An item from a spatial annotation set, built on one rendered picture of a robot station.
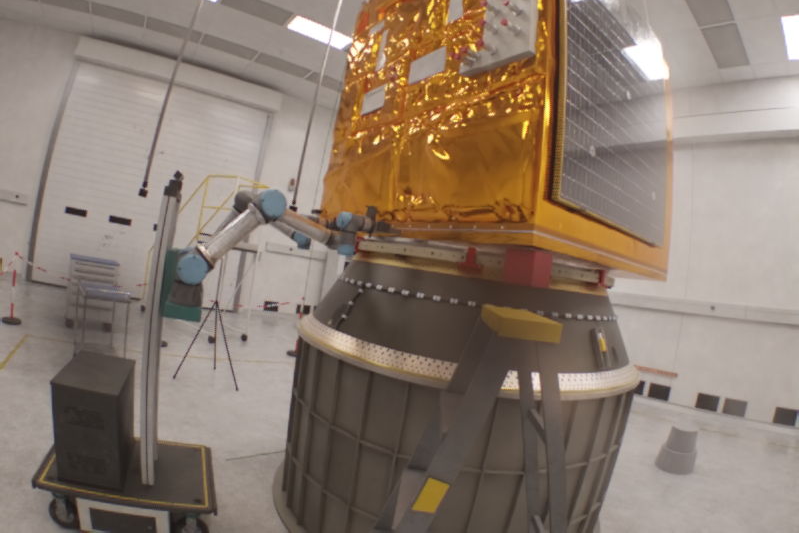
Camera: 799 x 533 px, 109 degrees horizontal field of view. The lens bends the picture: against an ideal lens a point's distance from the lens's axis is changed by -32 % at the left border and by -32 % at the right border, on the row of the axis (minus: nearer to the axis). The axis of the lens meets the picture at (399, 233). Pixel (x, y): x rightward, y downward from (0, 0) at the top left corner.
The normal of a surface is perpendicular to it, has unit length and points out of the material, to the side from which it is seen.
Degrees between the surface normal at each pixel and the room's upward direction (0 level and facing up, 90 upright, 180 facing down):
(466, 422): 87
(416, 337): 62
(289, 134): 90
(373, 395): 90
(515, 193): 91
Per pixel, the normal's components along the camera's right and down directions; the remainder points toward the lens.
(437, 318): -0.24, -0.58
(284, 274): 0.59, 0.03
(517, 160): -0.76, -0.19
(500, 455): 0.01, -0.08
